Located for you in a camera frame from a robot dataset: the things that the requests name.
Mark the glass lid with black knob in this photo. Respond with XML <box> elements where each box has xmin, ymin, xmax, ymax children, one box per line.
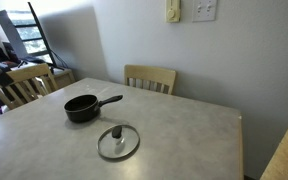
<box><xmin>96</xmin><ymin>124</ymin><xmax>141</xmax><ymax>160</ymax></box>

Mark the small wooden side table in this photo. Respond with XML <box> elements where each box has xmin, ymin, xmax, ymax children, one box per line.
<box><xmin>52</xmin><ymin>68</ymin><xmax>76</xmax><ymax>89</ymax></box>

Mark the black slanted stand pole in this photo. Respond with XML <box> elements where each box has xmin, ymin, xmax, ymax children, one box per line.
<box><xmin>27</xmin><ymin>1</ymin><xmax>57</xmax><ymax>68</ymax></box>

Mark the window with blinds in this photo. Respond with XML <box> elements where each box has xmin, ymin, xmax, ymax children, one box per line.
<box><xmin>7</xmin><ymin>11</ymin><xmax>53</xmax><ymax>64</ymax></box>

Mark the grey leaning board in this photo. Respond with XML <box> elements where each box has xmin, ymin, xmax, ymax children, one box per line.
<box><xmin>0</xmin><ymin>9</ymin><xmax>28</xmax><ymax>60</ymax></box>

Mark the black cloth on chair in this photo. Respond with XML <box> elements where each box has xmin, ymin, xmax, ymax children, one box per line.
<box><xmin>0</xmin><ymin>66</ymin><xmax>16</xmax><ymax>88</ymax></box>

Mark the black saucepan with long handle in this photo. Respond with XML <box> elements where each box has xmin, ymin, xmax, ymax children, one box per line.
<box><xmin>63</xmin><ymin>94</ymin><xmax>124</xmax><ymax>123</ymax></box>

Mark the cream wall thermostat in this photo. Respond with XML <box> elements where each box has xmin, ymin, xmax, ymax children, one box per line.
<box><xmin>165</xmin><ymin>0</ymin><xmax>182</xmax><ymax>24</ymax></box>

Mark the white double light switch plate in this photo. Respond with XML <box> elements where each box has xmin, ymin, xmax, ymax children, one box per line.
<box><xmin>192</xmin><ymin>0</ymin><xmax>218</xmax><ymax>23</ymax></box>

